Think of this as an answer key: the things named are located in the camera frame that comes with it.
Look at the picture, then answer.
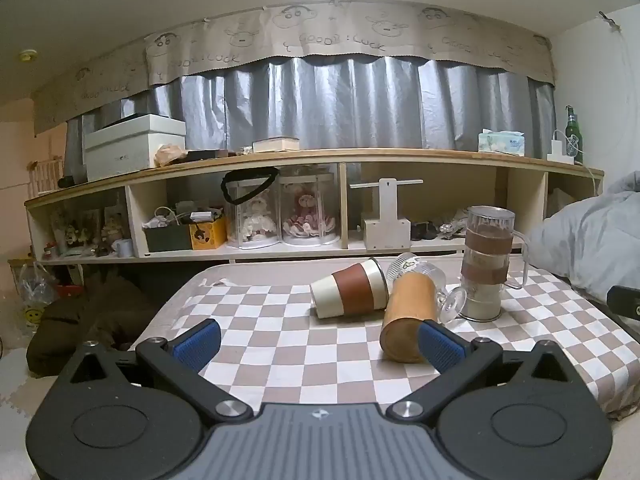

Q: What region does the brown white checkered blanket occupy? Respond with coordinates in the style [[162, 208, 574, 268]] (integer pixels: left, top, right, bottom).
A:
[[127, 264, 640, 421]]

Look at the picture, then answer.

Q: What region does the green glass bottle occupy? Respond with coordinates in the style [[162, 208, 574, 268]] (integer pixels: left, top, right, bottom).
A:
[[564, 105, 585, 165]]

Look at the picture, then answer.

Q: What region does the grey duvet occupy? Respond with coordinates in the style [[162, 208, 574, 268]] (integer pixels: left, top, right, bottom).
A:
[[527, 170, 640, 306]]

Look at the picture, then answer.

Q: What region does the white slatted rack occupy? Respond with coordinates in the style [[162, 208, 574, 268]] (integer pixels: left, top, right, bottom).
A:
[[27, 156, 66, 199]]

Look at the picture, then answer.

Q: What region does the thick book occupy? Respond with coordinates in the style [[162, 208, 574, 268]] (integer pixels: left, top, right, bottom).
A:
[[252, 136, 301, 154]]

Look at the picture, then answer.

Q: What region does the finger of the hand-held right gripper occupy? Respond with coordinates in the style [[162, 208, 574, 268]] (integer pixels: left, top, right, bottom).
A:
[[606, 285, 640, 319]]

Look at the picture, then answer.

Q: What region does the clear stemmed glass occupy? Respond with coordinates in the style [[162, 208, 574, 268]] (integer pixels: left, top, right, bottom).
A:
[[386, 253, 469, 326]]

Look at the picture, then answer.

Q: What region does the yellow box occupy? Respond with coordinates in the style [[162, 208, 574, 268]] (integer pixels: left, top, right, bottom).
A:
[[189, 215, 229, 251]]

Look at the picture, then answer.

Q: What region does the tissue box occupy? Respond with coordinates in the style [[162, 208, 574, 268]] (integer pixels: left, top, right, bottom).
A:
[[477, 130, 527, 155]]

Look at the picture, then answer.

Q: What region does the dark green box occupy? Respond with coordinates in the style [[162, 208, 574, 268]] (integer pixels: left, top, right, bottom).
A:
[[142, 222, 193, 253]]

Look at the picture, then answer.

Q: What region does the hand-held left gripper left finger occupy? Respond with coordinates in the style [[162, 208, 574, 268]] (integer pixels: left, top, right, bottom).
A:
[[60, 319, 254, 423]]

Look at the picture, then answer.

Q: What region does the tall glass mug brown band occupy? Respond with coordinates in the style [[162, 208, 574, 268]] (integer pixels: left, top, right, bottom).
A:
[[459, 206, 530, 322]]

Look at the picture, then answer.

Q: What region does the clear plastic smiley bag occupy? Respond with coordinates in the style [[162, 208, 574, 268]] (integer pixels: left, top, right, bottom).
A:
[[10, 260, 57, 337]]

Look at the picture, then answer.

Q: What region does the large white box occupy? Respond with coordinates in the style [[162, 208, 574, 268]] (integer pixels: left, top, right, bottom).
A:
[[83, 114, 187, 182]]

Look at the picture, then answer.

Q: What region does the crumpled beige paper bag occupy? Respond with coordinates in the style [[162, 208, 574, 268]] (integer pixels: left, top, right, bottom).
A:
[[154, 144, 189, 167]]

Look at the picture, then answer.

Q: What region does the doll in clear case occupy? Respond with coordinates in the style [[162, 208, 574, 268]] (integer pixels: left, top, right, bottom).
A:
[[225, 172, 282, 250], [278, 170, 337, 247]]

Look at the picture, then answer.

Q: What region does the beige printed valance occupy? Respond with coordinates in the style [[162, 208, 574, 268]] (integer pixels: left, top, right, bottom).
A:
[[32, 0, 556, 136]]

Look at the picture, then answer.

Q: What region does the dark brown cloth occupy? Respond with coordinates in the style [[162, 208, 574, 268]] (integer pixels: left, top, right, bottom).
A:
[[26, 279, 166, 376]]

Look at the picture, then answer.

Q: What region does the orange wooden cylinder cup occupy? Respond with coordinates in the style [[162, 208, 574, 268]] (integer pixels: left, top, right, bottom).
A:
[[380, 270, 441, 364]]

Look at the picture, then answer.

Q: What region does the white power adapter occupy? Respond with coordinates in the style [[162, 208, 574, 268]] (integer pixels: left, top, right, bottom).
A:
[[546, 130, 574, 163]]

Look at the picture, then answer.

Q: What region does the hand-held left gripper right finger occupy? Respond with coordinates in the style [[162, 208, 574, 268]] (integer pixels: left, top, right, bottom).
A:
[[389, 321, 581, 423]]

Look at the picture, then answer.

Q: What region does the long wooden shelf unit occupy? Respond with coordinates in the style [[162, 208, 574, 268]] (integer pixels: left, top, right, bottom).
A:
[[24, 147, 605, 266]]

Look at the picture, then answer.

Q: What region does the white cup with brown sleeve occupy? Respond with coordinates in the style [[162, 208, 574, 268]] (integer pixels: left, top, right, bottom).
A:
[[310, 257, 390, 320]]

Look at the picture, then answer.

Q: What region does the black bag handle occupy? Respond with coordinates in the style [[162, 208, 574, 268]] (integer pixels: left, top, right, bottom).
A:
[[221, 166, 280, 206]]

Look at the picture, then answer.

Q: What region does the wooden stand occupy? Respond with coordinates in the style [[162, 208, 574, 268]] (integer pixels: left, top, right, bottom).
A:
[[349, 178, 425, 252]]

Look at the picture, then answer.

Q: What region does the grey curtain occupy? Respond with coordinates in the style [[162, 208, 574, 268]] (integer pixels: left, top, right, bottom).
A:
[[65, 55, 557, 161]]

